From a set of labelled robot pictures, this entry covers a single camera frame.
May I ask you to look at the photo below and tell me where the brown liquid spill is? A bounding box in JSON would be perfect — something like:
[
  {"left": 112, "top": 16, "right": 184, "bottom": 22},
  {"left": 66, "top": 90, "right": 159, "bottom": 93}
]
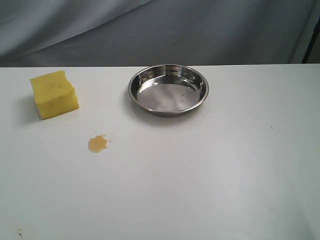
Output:
[{"left": 87, "top": 134, "right": 112, "bottom": 154}]

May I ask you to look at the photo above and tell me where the yellow sponge block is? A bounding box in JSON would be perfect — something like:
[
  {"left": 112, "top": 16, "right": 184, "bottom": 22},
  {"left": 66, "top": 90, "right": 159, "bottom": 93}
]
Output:
[{"left": 30, "top": 70, "right": 80, "bottom": 120}]

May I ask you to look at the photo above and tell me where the grey backdrop cloth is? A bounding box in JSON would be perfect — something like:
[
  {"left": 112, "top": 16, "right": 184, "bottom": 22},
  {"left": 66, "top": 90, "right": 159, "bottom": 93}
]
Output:
[{"left": 0, "top": 0, "right": 320, "bottom": 67}]

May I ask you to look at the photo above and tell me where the black stand pole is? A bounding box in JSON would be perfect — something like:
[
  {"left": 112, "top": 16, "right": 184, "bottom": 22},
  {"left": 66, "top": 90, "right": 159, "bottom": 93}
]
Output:
[{"left": 301, "top": 19, "right": 320, "bottom": 64}]

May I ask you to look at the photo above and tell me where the round stainless steel pan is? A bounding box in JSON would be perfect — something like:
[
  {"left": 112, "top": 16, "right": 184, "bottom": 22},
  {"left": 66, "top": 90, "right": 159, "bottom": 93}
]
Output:
[{"left": 127, "top": 64, "right": 210, "bottom": 117}]

